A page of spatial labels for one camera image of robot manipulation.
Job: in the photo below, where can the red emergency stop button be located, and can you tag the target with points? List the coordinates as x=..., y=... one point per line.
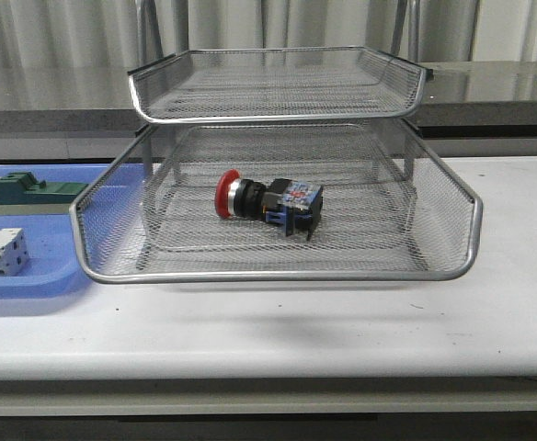
x=292, y=205

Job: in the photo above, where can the blue plastic tray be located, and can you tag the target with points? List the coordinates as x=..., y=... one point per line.
x=52, y=268

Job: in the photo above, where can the grey stone counter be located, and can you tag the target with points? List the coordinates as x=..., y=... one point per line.
x=463, y=100

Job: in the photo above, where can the white grey curtain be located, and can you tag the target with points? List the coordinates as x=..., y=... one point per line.
x=43, y=34

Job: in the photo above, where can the green electrical terminal block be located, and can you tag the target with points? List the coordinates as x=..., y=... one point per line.
x=22, y=193

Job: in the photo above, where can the white circuit breaker module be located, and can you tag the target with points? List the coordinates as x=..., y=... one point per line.
x=14, y=253

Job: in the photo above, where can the silver wire rack frame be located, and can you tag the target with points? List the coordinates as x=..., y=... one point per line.
x=277, y=160

